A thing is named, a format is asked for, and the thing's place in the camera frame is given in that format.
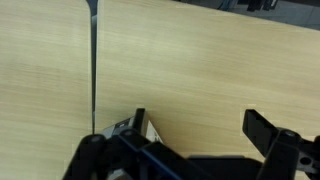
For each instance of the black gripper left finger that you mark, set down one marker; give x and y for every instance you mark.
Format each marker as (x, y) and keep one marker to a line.
(96, 156)

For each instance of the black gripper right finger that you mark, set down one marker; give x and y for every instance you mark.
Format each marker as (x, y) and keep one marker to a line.
(283, 153)

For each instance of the open cardboard shipping box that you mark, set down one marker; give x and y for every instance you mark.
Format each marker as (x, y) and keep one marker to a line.
(151, 133)

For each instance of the black equipment case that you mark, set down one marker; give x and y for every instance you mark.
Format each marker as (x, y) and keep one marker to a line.
(246, 4)

